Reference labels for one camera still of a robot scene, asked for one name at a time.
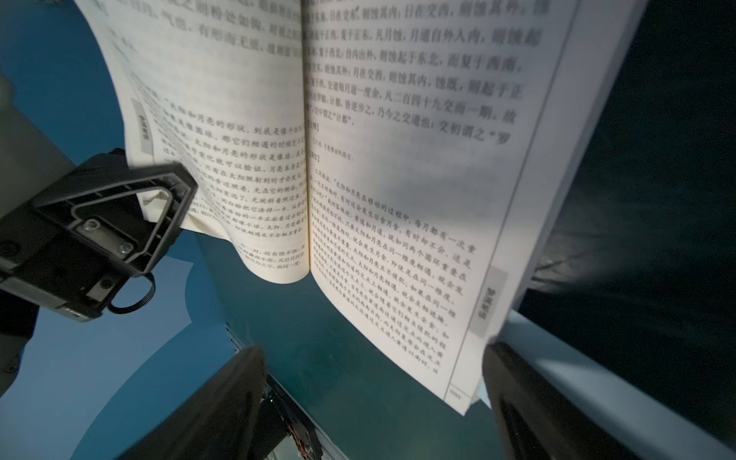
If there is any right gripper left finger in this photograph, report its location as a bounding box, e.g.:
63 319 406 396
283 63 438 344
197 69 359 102
119 346 266 459

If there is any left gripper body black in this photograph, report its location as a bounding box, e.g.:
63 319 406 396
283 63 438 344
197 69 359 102
1 149 144 391

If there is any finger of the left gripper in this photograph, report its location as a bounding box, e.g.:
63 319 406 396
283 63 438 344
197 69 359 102
32 160 197 276

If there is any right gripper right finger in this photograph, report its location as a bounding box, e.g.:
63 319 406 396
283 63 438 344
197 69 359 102
482 342 637 459

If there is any dark blue book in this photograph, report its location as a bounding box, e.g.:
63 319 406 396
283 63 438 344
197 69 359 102
78 1 645 414

